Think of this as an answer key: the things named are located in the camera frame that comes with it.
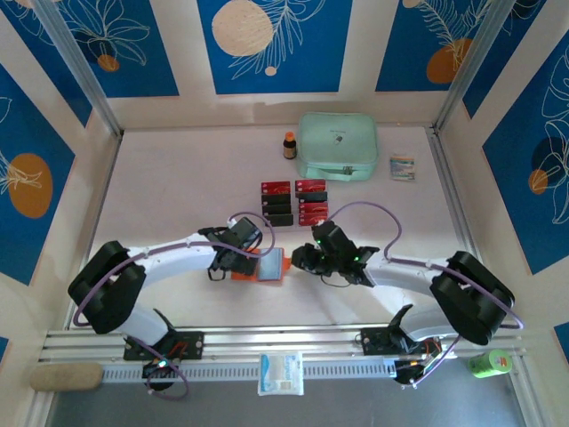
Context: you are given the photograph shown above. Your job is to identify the orange card holder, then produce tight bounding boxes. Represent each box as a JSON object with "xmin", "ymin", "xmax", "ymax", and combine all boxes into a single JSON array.
[{"xmin": 229, "ymin": 246, "xmax": 293, "ymax": 285}]

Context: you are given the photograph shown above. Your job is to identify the red and black packets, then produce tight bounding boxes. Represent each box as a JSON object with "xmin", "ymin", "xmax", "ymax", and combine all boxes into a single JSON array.
[{"xmin": 259, "ymin": 178, "xmax": 333, "ymax": 233}]

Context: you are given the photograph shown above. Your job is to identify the white blue gauze pack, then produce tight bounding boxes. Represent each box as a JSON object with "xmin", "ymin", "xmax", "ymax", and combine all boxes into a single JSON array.
[{"xmin": 256, "ymin": 350, "xmax": 306, "ymax": 397}]

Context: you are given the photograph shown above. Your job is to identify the small white blue packet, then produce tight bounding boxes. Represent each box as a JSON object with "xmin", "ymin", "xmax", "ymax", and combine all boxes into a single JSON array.
[{"xmin": 389, "ymin": 154, "xmax": 417, "ymax": 181}]

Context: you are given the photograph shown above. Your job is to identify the mint green zipper pouch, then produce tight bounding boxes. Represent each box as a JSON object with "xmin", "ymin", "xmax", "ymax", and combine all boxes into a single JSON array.
[{"xmin": 296, "ymin": 111, "xmax": 380, "ymax": 182}]

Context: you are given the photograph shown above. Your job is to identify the beige foam pad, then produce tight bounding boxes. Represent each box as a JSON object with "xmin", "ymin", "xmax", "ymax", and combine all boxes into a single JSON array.
[{"xmin": 29, "ymin": 362, "xmax": 104, "ymax": 392}]

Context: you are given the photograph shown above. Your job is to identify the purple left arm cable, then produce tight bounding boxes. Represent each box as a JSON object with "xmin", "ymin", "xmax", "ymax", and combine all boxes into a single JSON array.
[{"xmin": 73, "ymin": 211, "xmax": 276, "ymax": 401}]

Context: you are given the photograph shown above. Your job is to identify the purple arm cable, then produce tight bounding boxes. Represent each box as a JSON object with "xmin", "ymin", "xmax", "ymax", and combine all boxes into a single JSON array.
[
  {"xmin": 73, "ymin": 211, "xmax": 276, "ymax": 401},
  {"xmin": 325, "ymin": 201, "xmax": 524, "ymax": 391}
]

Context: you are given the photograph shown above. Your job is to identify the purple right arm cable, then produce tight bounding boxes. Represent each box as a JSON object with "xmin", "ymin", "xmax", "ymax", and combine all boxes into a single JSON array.
[{"xmin": 325, "ymin": 201, "xmax": 524, "ymax": 391}]

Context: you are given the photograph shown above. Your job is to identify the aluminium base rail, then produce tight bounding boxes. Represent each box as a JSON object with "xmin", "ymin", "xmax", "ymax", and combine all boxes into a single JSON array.
[{"xmin": 37, "ymin": 322, "xmax": 530, "ymax": 364}]

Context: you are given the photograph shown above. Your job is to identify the white slotted cable duct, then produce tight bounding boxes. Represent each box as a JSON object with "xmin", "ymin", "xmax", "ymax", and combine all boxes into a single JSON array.
[{"xmin": 100, "ymin": 358, "xmax": 399, "ymax": 383}]

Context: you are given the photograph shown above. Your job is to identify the aluminium side rail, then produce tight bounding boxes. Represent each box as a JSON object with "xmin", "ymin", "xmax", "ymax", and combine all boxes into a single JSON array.
[
  {"xmin": 426, "ymin": 126, "xmax": 485, "ymax": 268},
  {"xmin": 86, "ymin": 133, "xmax": 124, "ymax": 250}
]

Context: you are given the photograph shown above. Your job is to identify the aluminium frame post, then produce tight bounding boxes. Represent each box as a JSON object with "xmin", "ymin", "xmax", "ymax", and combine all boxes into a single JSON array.
[
  {"xmin": 31, "ymin": 0, "xmax": 124, "ymax": 138},
  {"xmin": 433, "ymin": 0, "xmax": 519, "ymax": 134}
]

